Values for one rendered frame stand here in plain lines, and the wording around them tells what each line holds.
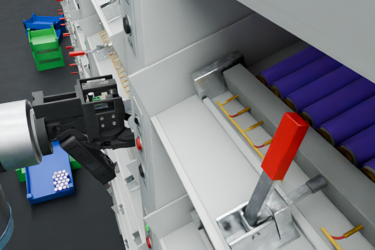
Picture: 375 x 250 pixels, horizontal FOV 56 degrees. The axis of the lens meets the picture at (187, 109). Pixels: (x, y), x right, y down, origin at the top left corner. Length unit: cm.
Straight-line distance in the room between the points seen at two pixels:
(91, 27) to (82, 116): 56
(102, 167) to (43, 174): 132
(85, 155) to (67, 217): 119
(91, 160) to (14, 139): 12
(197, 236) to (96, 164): 19
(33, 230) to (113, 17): 128
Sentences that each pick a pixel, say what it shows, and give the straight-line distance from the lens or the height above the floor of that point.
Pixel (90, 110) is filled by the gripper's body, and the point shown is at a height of 101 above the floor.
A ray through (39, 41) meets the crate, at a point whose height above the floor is 16.
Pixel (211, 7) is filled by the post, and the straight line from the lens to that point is 31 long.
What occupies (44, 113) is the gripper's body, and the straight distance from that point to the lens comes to 49.
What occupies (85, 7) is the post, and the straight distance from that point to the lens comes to 102.
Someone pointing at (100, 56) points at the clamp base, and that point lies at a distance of 88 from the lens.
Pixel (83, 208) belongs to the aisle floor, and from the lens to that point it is 173.
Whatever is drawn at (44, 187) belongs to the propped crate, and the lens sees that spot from 184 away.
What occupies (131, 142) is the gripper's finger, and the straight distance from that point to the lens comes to 50.
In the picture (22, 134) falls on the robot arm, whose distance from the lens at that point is 48.
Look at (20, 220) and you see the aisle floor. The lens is 177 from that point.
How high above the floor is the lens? 127
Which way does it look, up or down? 34 degrees down
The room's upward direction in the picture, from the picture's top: straight up
